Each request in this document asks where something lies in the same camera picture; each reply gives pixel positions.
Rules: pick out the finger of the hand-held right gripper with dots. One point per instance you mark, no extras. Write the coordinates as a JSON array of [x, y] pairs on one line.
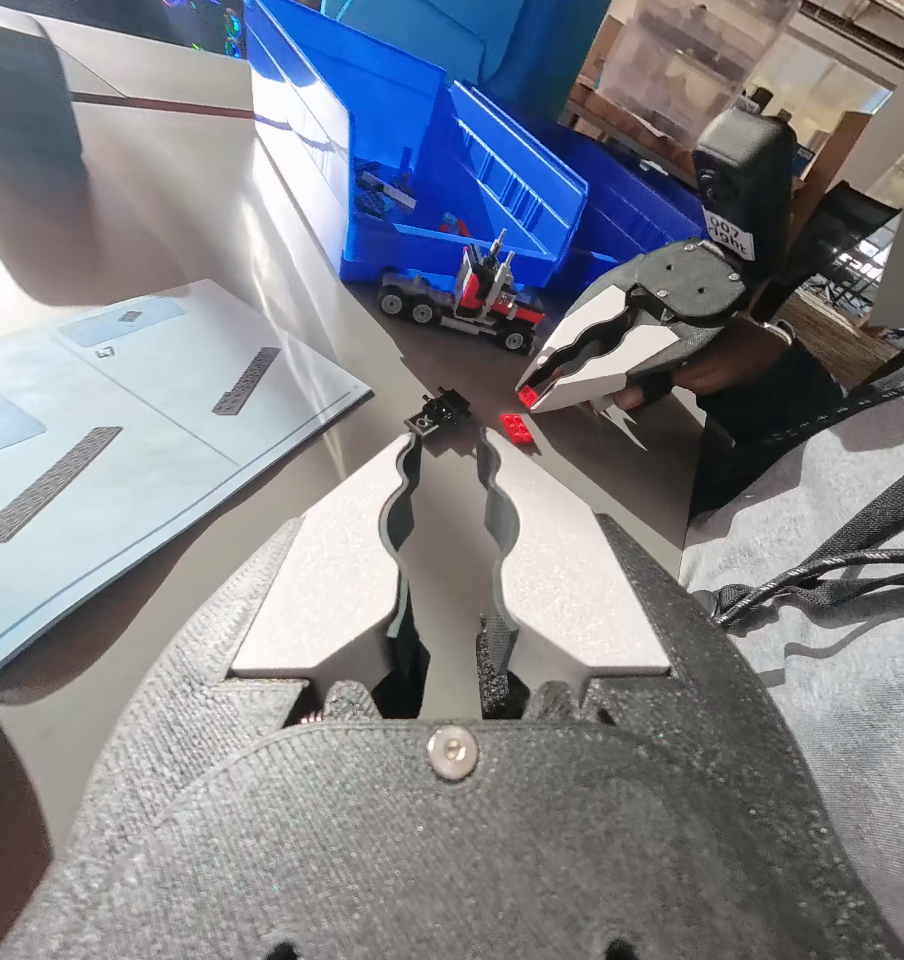
[[609, 375], [579, 337]]

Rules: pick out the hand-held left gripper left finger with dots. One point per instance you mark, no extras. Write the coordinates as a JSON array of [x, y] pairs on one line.
[[324, 600]]

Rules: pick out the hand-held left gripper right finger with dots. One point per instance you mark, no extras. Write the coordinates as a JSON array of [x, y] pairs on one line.
[[572, 600]]

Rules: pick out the red toy brick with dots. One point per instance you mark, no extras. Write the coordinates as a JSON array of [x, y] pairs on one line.
[[518, 429], [528, 396]]

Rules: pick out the long black toy brick plate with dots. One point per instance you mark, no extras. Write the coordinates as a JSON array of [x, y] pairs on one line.
[[437, 412]]

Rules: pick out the pile of mixed small bricks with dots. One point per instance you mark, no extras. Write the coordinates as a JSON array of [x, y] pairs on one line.
[[455, 223]]

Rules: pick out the grey desk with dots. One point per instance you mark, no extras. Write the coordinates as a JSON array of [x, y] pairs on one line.
[[272, 225]]

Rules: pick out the person's right hand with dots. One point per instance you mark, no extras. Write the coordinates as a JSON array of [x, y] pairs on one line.
[[710, 367]]

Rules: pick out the black red toy brick truck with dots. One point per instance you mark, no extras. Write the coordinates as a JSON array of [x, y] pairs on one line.
[[482, 300]]

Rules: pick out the wooden table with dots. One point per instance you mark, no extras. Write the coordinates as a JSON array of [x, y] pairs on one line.
[[646, 154]]

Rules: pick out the black mesh office chair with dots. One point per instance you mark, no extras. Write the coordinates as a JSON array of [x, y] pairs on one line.
[[841, 225]]

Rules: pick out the wooden plank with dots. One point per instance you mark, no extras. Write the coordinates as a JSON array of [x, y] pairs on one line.
[[834, 157]]

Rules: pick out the light blue instruction booklet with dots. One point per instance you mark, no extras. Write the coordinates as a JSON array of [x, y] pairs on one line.
[[159, 450]]

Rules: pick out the clear plastic drawer unit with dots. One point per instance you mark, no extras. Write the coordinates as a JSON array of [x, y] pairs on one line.
[[684, 60]]

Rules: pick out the person's grey shirt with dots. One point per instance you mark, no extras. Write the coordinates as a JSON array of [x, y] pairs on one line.
[[856, 675]]

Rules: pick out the black computer with coloured lights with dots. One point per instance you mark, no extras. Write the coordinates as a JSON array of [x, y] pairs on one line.
[[159, 19]]

